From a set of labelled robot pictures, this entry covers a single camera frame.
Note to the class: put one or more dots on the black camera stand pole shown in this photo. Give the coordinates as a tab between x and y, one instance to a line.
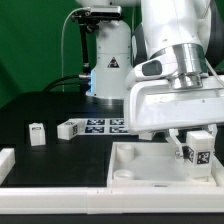
86	64

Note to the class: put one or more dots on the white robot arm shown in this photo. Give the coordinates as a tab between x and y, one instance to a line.
153	57

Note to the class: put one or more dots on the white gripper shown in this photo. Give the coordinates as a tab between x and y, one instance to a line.
153	106

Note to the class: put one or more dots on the white marker sheet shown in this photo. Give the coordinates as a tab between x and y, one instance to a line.
101	126

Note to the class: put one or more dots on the white square table top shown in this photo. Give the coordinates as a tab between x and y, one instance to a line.
139	164

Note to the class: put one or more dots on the white front fence rail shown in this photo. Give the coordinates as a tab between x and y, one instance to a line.
111	200

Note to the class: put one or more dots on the black camera on stand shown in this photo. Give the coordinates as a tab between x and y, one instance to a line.
99	12

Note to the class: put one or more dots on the white left fence piece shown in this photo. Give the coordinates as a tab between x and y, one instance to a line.
7	161

